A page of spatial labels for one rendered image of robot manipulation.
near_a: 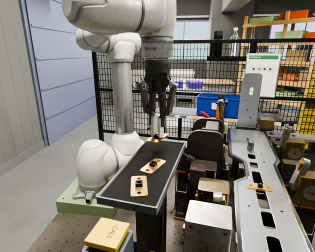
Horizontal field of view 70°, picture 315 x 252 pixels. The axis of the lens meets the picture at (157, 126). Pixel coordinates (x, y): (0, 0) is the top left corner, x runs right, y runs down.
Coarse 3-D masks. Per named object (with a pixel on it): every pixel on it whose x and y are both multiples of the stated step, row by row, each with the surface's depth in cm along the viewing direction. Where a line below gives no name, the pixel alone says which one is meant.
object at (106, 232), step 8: (96, 224) 42; (104, 224) 42; (112, 224) 42; (120, 224) 42; (128, 224) 42; (96, 232) 40; (104, 232) 40; (112, 232) 40; (120, 232) 40; (88, 240) 38; (96, 240) 38; (104, 240) 38; (112, 240) 38; (120, 240) 38; (104, 248) 37; (112, 248) 37
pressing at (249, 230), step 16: (240, 144) 118; (256, 144) 118; (240, 160) 102; (256, 160) 101; (272, 160) 101; (272, 176) 88; (240, 192) 78; (272, 192) 78; (240, 208) 70; (256, 208) 70; (272, 208) 70; (288, 208) 70; (240, 224) 63; (256, 224) 64; (288, 224) 64; (240, 240) 58; (256, 240) 58; (288, 240) 58; (304, 240) 58
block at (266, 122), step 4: (260, 116) 147; (260, 120) 141; (264, 120) 140; (268, 120) 140; (272, 120) 139; (260, 124) 142; (264, 124) 141; (268, 124) 141; (272, 124) 140; (260, 128) 143; (264, 128) 142; (268, 128) 141; (272, 128) 141; (268, 136) 143
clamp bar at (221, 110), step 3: (216, 102) 122; (219, 102) 120; (222, 102) 121; (225, 102) 120; (219, 105) 120; (222, 105) 120; (219, 108) 121; (222, 108) 120; (219, 111) 121; (222, 111) 121; (219, 114) 122; (222, 114) 121; (219, 117) 122; (222, 117) 122; (222, 120) 122
